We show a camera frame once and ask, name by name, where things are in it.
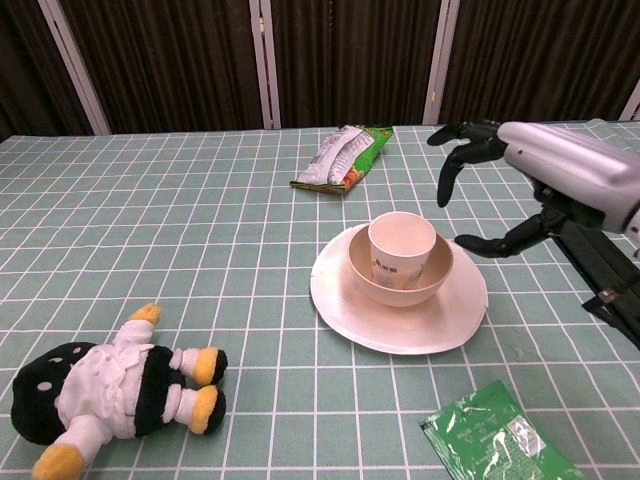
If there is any white partition frame post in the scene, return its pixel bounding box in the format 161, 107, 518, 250
248, 0, 283, 129
619, 79, 640, 122
421, 0, 462, 125
38, 0, 112, 135

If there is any dark brown curtain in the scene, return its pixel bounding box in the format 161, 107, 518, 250
0, 0, 640, 141

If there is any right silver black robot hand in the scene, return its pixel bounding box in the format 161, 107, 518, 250
426, 118, 640, 259

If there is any black white plush toy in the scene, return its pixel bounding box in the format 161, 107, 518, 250
10, 302, 229, 480

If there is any green foil packet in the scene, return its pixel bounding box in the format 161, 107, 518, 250
418, 380, 586, 480

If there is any white paper cup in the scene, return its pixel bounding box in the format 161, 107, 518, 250
368, 211, 434, 292

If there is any green checkered tablecloth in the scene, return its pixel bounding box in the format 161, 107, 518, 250
0, 119, 640, 480

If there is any white paper plate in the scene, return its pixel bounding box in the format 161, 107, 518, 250
310, 223, 489, 355

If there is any beige bowl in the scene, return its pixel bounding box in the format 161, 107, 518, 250
347, 231, 455, 308

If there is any green white snack bag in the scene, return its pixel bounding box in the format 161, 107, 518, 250
289, 124, 396, 196

